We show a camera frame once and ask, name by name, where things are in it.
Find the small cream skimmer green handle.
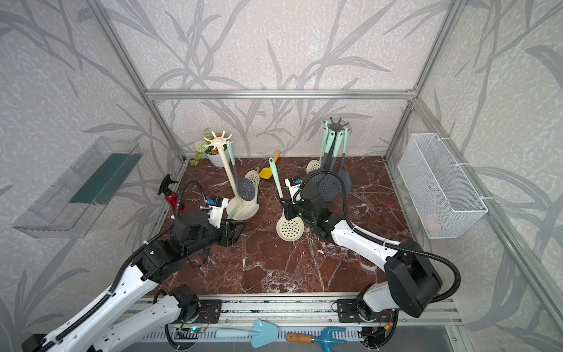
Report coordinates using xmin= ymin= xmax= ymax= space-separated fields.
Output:
xmin=269 ymin=158 xmax=304 ymax=242

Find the large cream skimmer green handle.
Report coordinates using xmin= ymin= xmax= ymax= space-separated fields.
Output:
xmin=305 ymin=125 xmax=330 ymax=175

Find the grey skimmer green handle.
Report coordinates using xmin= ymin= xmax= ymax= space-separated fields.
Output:
xmin=319 ymin=121 xmax=330 ymax=162
xmin=317 ymin=129 xmax=336 ymax=171

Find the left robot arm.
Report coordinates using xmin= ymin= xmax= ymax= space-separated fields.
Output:
xmin=21 ymin=210 xmax=246 ymax=351

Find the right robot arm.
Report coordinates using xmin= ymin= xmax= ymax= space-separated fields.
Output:
xmin=281 ymin=195 xmax=442 ymax=322

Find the cream utensil rack stand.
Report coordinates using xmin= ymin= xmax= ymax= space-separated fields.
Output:
xmin=204 ymin=131 xmax=260 ymax=221

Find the dark grey utensil rack stand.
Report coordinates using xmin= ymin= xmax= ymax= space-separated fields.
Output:
xmin=312 ymin=117 xmax=348 ymax=193

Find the red spray bottle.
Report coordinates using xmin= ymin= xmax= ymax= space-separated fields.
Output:
xmin=158 ymin=174 xmax=178 ymax=211

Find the yellow toy shovel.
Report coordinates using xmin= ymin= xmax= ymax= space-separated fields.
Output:
xmin=259 ymin=150 xmax=281 ymax=180

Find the light blue garden trowel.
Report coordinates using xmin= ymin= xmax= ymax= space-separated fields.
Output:
xmin=215 ymin=321 xmax=279 ymax=348

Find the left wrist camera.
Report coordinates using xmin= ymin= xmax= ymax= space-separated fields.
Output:
xmin=200 ymin=196 xmax=229 ymax=229

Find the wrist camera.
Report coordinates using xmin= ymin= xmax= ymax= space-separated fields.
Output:
xmin=284 ymin=176 xmax=303 ymax=204
xmin=200 ymin=196 xmax=229 ymax=229

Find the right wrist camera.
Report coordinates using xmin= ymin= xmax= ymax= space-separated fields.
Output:
xmin=284 ymin=176 xmax=303 ymax=204

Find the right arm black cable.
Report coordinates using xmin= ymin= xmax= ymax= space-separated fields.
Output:
xmin=292 ymin=170 xmax=462 ymax=304

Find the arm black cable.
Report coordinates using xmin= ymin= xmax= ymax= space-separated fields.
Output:
xmin=292 ymin=170 xmax=462 ymax=304
xmin=34 ymin=178 xmax=208 ymax=352

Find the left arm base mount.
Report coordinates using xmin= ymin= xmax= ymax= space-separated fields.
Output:
xmin=173 ymin=299 xmax=223 ymax=325

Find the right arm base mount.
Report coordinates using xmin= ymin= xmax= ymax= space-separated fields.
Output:
xmin=331 ymin=299 xmax=393 ymax=325

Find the blue garden fork wooden handle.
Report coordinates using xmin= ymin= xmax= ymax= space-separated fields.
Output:
xmin=286 ymin=327 xmax=347 ymax=352

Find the clear plastic wall shelf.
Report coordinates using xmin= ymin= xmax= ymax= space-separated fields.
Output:
xmin=13 ymin=137 xmax=143 ymax=238

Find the white wire mesh basket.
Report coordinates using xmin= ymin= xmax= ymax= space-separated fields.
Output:
xmin=398 ymin=133 xmax=488 ymax=239

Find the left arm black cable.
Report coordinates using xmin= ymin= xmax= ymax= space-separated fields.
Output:
xmin=34 ymin=178 xmax=208 ymax=352

